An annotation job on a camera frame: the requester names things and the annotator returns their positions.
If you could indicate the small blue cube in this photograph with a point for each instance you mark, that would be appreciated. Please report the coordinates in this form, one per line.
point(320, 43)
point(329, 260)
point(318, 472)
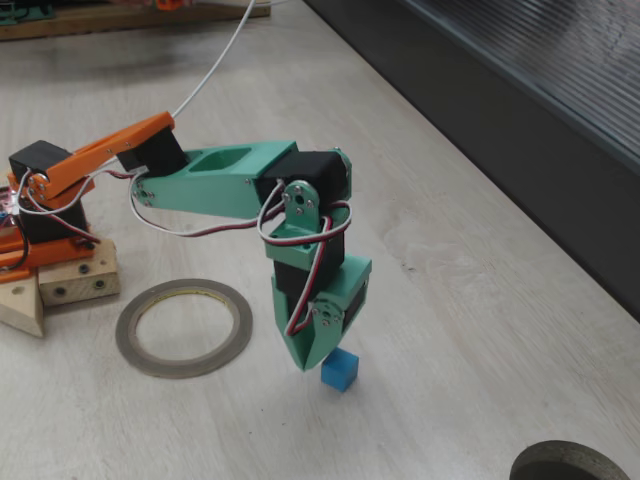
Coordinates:
point(340, 372)

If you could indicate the grey desk partition panel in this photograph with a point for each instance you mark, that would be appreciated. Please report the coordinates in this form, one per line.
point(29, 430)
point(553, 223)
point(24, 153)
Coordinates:
point(500, 125)

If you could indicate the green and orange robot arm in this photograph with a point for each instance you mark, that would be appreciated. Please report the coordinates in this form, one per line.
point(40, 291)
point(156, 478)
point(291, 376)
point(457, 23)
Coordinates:
point(220, 185)

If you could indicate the pale wooden plank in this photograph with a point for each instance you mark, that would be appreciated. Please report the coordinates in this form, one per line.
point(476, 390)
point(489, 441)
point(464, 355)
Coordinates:
point(20, 310)

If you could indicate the red controller board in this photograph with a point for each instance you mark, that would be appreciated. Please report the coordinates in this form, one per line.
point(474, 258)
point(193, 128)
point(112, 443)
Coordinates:
point(5, 205)

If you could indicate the wooden base block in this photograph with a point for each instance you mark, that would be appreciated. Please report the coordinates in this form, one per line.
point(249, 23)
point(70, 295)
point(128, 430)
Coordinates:
point(75, 290)

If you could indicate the green gripper black servo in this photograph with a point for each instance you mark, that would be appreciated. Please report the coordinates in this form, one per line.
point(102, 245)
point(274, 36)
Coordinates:
point(299, 327)

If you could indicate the brown wooden board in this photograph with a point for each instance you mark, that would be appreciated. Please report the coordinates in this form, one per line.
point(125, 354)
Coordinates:
point(125, 22)

